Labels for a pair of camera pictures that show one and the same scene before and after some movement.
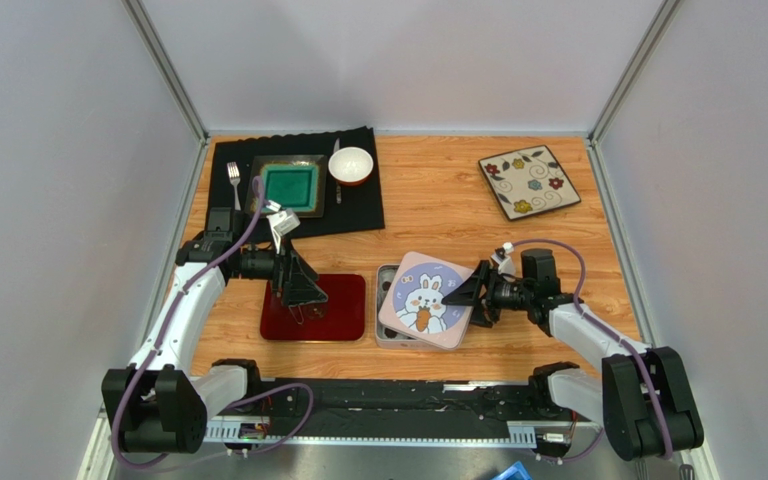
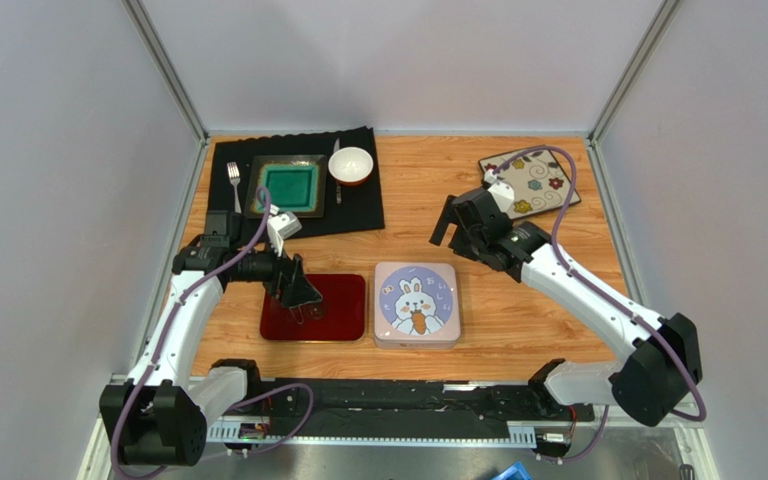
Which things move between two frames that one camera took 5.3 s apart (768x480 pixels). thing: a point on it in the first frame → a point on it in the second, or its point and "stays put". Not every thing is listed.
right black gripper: (484, 292) → (467, 224)
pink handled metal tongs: (301, 313) stays put
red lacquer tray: (342, 317) stays put
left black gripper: (292, 280) stays put
